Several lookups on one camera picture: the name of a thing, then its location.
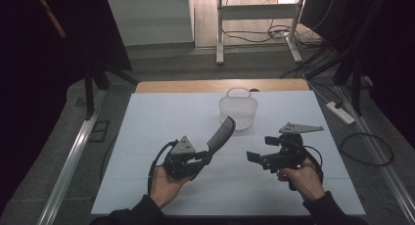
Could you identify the black comb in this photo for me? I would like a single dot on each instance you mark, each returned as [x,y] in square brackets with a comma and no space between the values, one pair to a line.
[221,135]

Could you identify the person's left hand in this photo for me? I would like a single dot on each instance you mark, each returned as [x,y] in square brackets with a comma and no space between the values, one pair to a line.
[166,186]

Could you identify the white plastic basket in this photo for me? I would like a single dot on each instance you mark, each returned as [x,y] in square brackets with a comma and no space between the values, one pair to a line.
[239,111]

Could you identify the person's right hand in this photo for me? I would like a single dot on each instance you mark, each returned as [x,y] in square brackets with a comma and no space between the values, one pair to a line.
[303,182]

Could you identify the wooden stick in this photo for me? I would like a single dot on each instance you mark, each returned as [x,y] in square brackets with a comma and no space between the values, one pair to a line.
[50,14]

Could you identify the black metal stand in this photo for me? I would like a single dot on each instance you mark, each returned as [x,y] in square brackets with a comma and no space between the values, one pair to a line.
[88,98]

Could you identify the wooden table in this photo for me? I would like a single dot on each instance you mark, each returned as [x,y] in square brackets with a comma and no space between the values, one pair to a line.
[212,85]

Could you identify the black tripod stand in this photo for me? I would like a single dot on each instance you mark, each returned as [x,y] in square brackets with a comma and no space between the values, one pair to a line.
[354,84]

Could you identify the white power strip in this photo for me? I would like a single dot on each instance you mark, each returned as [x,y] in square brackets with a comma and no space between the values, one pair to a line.
[340,113]

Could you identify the white metal stand frame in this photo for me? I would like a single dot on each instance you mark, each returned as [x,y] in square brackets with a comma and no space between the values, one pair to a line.
[257,11]

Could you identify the aluminium floor rail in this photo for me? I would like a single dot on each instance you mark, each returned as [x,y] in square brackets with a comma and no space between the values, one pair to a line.
[388,172]
[70,166]

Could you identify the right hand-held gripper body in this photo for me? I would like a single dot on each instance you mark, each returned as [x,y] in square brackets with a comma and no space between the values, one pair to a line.
[287,153]

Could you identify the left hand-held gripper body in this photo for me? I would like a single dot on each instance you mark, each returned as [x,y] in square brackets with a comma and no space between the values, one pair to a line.
[181,159]

